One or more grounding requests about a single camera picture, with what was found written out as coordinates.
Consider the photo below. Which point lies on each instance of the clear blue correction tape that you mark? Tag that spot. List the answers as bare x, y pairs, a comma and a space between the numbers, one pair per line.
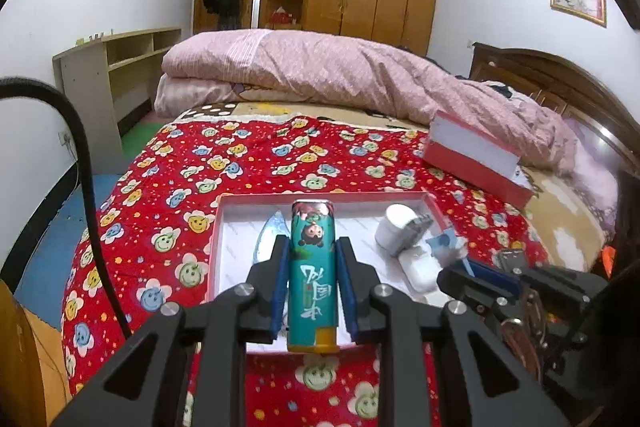
270, 232

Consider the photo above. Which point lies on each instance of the white plastic case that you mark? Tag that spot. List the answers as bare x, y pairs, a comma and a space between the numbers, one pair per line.
420, 269

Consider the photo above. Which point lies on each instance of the dark wooden headboard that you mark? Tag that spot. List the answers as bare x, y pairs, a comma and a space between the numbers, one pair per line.
550, 77

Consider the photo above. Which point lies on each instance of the shallow red box tray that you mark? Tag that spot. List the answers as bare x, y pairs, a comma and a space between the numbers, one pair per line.
235, 247

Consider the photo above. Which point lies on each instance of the teal cartoon lighter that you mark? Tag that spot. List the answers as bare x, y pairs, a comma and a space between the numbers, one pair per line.
312, 267

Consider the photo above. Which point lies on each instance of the orange plastic object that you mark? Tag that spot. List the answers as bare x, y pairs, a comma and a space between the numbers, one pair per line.
610, 262

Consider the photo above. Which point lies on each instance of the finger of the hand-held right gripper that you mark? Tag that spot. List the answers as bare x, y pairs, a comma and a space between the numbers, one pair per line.
492, 274
512, 258

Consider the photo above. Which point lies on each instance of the red box lid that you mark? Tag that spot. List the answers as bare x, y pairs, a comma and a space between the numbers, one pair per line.
475, 157

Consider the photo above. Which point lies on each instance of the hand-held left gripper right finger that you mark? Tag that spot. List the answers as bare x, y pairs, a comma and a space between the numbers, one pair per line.
346, 287

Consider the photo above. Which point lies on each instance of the beige open shelf unit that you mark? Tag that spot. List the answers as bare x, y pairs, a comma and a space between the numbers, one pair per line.
85, 77

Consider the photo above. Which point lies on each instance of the lavender pillow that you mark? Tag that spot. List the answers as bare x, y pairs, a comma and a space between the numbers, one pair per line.
597, 172

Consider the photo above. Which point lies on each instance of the brown wooden furniture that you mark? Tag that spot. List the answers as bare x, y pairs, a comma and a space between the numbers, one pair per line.
25, 367

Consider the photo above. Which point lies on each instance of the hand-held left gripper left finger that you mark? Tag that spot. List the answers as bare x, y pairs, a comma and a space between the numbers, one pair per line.
280, 287

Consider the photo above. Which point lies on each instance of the white wall socket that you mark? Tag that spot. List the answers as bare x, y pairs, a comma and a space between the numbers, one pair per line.
65, 138

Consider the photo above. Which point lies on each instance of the red smiley flower blanket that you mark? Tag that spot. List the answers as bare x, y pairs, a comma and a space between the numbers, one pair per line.
165, 187

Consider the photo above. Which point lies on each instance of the grey plastic arch part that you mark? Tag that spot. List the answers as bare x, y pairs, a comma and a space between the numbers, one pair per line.
445, 247

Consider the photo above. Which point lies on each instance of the pink quilt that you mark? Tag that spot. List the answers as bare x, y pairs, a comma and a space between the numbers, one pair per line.
325, 67

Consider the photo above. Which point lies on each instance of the white plastic jar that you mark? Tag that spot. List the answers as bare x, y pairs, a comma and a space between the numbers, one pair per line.
390, 227

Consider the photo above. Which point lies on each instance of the grey block with holes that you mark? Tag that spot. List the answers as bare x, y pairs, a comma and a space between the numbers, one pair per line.
417, 232

